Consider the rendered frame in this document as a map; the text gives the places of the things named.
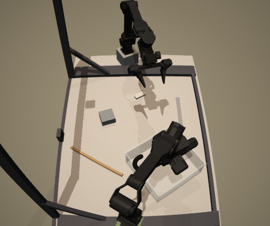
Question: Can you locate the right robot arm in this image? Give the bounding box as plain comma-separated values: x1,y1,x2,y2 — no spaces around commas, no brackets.
109,121,190,226

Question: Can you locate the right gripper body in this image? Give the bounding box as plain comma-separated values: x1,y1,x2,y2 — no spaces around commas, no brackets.
166,149,188,175

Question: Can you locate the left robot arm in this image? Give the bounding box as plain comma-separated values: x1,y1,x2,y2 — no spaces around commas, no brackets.
119,0,161,64

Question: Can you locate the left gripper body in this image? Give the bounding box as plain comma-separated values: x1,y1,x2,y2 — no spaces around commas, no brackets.
127,49,173,74

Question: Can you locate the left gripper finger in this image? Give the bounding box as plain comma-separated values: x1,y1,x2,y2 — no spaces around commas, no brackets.
160,65,169,84
133,71,146,88

